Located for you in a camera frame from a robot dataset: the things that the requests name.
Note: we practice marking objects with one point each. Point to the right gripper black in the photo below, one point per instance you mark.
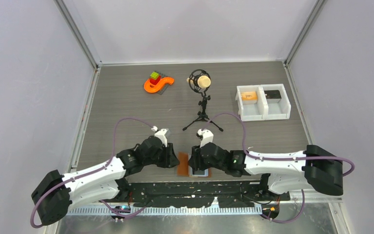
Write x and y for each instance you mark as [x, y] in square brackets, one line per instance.
[196, 162]

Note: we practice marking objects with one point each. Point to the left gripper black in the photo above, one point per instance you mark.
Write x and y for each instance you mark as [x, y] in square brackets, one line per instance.
[172, 160]

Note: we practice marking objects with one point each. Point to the brown card holder wallet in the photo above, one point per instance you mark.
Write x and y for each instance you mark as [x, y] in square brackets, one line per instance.
[183, 167]

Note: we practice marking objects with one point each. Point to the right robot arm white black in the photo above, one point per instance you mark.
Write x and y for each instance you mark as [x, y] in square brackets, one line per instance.
[313, 168]

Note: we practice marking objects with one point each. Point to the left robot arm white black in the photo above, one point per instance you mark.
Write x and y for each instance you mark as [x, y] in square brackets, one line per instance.
[58, 193]

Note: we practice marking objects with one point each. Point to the orange card in box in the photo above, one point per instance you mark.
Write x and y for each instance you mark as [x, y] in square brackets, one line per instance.
[249, 96]

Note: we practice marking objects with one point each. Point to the orange curved plastic piece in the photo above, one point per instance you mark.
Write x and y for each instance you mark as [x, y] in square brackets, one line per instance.
[154, 88]

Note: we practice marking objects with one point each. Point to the red toy block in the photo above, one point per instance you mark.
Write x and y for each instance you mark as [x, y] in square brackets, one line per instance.
[154, 82]

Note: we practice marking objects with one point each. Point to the green toy block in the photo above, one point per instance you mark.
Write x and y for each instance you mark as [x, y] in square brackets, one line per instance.
[155, 76]

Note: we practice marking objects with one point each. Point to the white two-compartment box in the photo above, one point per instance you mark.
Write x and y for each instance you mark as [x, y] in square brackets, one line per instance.
[262, 110]

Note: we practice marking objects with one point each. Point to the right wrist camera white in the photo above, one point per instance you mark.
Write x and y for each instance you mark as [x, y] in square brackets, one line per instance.
[205, 136]

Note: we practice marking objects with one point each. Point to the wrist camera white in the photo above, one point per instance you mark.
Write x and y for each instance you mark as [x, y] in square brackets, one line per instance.
[162, 134]
[205, 136]

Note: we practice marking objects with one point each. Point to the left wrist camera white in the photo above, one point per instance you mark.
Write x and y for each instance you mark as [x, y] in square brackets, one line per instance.
[162, 134]

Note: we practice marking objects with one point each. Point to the aluminium front rail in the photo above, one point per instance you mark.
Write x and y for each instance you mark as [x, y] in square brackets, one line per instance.
[297, 205]

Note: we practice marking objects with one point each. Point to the grey toy base plate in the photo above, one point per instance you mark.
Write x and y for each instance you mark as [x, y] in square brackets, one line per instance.
[165, 87]

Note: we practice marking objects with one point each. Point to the beige microphone in shock mount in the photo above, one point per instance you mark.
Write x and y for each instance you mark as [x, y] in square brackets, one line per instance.
[199, 81]

